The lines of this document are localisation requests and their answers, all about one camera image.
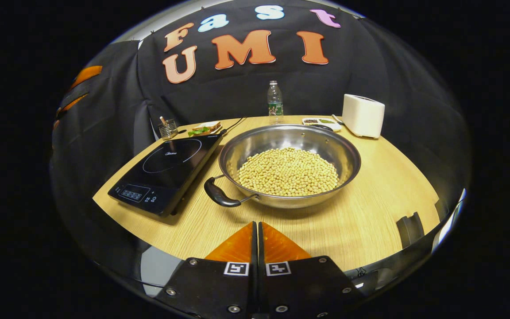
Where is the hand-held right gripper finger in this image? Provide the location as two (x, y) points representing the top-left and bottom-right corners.
(155, 222), (259, 319)
(258, 222), (364, 319)

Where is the pile of yellow soybeans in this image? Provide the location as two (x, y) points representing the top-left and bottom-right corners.
(236, 148), (340, 198)

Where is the black induction cooktop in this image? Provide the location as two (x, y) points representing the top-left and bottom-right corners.
(108, 133), (224, 218)

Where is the stainless steel pot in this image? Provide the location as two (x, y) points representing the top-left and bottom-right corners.
(204, 124), (362, 210)

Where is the sandwich on white plate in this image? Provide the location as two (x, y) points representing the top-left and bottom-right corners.
(187, 121), (222, 137)

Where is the white divided dish with beans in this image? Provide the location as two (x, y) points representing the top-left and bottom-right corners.
(301, 117), (342, 132)

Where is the black chair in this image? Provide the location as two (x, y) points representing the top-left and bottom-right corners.
(396, 212), (425, 249)

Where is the clear plastic water bottle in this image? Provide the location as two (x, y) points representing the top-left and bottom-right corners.
(267, 80), (284, 124)

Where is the black backdrop cloth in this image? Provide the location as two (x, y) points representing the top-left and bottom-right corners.
(51, 0), (470, 284)

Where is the white toaster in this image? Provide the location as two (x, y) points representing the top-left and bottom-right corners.
(342, 93), (386, 139)

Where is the small wire mesh holder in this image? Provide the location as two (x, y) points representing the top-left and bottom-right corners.
(158, 117), (179, 140)

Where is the black power cable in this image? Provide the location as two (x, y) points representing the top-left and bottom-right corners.
(220, 117), (247, 136)

